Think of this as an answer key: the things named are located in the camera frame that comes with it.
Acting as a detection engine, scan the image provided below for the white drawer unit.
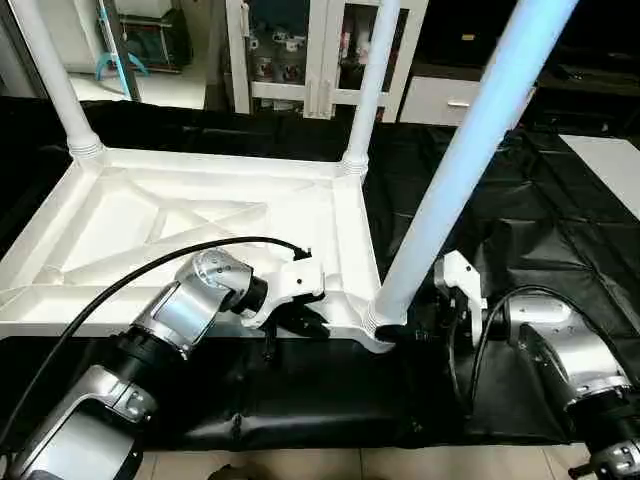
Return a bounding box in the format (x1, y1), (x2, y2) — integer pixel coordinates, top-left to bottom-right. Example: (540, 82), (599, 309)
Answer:
(398, 75), (537, 129)

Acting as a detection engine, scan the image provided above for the white plastic table top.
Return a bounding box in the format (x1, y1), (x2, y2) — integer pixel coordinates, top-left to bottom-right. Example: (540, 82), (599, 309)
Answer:
(0, 148), (403, 357)

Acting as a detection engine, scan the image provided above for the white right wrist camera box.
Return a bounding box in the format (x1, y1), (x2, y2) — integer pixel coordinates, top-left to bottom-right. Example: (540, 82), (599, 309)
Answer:
(432, 250), (491, 347)

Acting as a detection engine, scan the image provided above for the light blue stand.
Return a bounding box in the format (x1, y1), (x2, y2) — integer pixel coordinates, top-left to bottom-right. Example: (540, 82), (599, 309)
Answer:
(94, 0), (153, 83)

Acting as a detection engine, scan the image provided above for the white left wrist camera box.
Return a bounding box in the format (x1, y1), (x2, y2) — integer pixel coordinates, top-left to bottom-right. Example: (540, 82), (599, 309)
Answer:
(240, 254), (327, 331)

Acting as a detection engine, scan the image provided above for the white plastic table leg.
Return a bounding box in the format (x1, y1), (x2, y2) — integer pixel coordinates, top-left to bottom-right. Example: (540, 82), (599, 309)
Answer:
(362, 0), (581, 343)
(8, 0), (107, 167)
(340, 0), (403, 177)

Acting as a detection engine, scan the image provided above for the white flat board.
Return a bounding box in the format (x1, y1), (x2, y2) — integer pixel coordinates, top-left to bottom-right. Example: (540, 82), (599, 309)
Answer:
(560, 133), (640, 223)

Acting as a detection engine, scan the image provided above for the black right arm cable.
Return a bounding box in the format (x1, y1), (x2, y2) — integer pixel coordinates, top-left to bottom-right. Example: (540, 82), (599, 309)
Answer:
(445, 284), (606, 417)

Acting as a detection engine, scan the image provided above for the black work mat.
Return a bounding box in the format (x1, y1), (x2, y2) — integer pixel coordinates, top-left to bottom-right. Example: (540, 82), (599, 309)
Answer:
(0, 95), (640, 451)

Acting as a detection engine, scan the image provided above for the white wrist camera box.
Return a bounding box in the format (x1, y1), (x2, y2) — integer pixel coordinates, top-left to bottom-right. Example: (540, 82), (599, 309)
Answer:
(240, 254), (327, 331)
(432, 250), (491, 347)

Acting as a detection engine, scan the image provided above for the white glass door cabinet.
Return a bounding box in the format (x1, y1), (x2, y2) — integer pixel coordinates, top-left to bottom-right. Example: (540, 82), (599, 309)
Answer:
(225, 0), (431, 123)

